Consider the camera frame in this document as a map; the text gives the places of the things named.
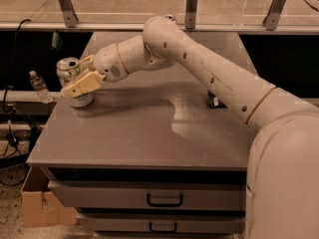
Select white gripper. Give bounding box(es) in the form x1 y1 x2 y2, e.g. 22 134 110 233
61 44 129 98

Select white green 7up can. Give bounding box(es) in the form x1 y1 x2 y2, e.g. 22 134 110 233
56 57 93 108

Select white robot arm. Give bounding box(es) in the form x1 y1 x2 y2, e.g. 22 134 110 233
62 16 319 239

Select blue rxbar blueberry wrapper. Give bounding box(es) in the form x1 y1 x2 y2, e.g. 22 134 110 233
207 91 226 109

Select clear plastic water bottle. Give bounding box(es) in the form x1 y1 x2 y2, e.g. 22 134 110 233
29 71 53 104

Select brown cardboard box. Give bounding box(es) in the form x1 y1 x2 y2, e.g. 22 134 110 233
21 167 77 228

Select grey lower drawer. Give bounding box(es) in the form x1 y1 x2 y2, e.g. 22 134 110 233
77 213 245 234

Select grey drawer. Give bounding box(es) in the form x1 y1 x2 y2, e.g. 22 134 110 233
77 213 245 234
49 180 245 211

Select grey upper drawer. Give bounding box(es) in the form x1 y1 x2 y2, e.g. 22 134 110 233
49 180 245 211

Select left metal bracket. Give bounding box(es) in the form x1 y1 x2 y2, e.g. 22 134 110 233
58 0 78 28

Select metal bracket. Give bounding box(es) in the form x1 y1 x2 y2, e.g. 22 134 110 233
184 0 198 30
262 0 287 31
58 0 78 28

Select black cable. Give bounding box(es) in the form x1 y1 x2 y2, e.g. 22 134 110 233
0 18 33 187

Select middle metal bracket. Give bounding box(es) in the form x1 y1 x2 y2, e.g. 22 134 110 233
184 0 198 30

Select right metal bracket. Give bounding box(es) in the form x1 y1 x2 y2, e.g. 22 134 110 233
262 0 287 31

